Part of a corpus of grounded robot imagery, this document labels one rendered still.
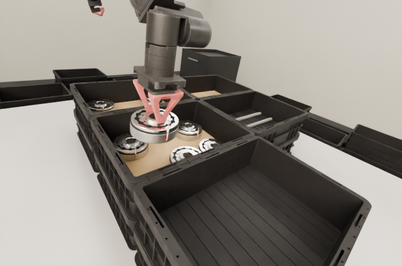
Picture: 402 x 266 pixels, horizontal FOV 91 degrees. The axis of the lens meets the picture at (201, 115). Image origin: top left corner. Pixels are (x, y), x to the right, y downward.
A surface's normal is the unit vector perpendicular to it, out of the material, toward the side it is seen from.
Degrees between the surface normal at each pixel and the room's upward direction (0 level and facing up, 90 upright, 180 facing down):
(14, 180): 0
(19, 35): 90
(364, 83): 90
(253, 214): 0
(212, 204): 0
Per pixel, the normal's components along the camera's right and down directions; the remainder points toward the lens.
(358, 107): -0.72, 0.20
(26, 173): 0.15, -0.89
